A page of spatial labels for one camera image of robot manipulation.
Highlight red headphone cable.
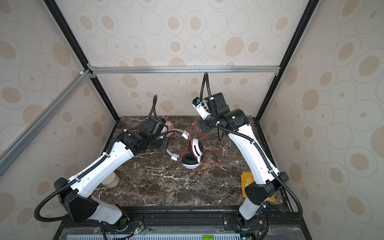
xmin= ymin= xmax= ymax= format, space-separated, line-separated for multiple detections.
xmin=179 ymin=116 xmax=223 ymax=173

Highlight pink headset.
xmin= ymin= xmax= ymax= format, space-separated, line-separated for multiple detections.
xmin=161 ymin=110 xmax=174 ymax=134

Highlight white black headphones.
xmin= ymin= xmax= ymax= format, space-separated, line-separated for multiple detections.
xmin=158 ymin=129 xmax=205 ymax=169

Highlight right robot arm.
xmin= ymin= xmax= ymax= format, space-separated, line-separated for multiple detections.
xmin=193 ymin=73 xmax=303 ymax=221

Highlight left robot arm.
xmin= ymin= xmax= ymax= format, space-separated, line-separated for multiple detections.
xmin=34 ymin=96 xmax=165 ymax=225

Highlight yellow snack bag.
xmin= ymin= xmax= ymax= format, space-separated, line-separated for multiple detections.
xmin=241 ymin=172 xmax=276 ymax=204

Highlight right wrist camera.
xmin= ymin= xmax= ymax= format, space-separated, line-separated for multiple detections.
xmin=193 ymin=97 xmax=211 ymax=120

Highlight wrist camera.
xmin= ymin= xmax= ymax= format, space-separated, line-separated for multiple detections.
xmin=140 ymin=117 xmax=166 ymax=137
xmin=193 ymin=97 xmax=211 ymax=120

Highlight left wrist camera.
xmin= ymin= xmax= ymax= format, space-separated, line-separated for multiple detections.
xmin=140 ymin=117 xmax=166 ymax=137

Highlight right black corner post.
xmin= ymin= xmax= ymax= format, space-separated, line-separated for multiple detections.
xmin=254 ymin=0 xmax=320 ymax=123

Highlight black corner post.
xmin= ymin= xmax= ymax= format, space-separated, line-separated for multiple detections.
xmin=254 ymin=0 xmax=320 ymax=123
xmin=44 ymin=0 xmax=120 ymax=122

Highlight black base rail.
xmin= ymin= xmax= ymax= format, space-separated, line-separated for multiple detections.
xmin=54 ymin=205 xmax=312 ymax=240

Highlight horizontal aluminium rail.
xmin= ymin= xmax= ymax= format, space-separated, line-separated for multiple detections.
xmin=90 ymin=66 xmax=280 ymax=74

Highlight left diagonal aluminium rail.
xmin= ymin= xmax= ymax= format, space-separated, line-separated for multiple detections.
xmin=1 ymin=70 xmax=91 ymax=175

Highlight left black corner post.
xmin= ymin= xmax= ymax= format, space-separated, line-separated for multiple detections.
xmin=44 ymin=0 xmax=120 ymax=122

